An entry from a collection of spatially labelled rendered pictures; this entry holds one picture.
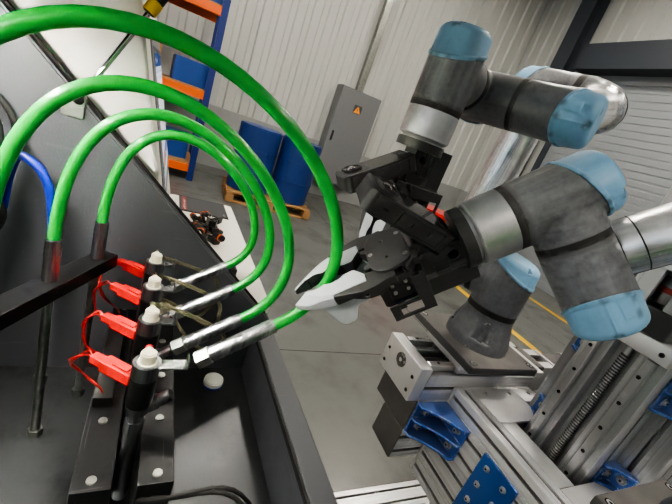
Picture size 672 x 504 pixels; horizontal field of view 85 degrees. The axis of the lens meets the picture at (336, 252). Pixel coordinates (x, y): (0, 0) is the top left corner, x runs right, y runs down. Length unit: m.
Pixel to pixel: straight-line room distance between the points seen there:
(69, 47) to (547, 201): 0.66
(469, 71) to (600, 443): 0.71
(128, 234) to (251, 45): 6.28
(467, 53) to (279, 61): 6.46
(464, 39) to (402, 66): 7.23
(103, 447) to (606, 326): 0.56
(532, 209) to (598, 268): 0.09
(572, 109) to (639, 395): 0.53
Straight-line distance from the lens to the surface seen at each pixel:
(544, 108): 0.60
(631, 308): 0.47
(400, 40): 7.77
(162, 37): 0.34
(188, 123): 0.50
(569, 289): 0.45
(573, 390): 0.93
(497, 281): 0.90
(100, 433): 0.56
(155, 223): 0.71
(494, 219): 0.41
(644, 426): 0.97
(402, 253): 0.40
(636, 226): 0.59
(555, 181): 0.44
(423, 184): 0.58
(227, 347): 0.44
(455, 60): 0.55
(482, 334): 0.93
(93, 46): 0.71
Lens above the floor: 1.40
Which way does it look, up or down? 18 degrees down
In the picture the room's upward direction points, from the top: 20 degrees clockwise
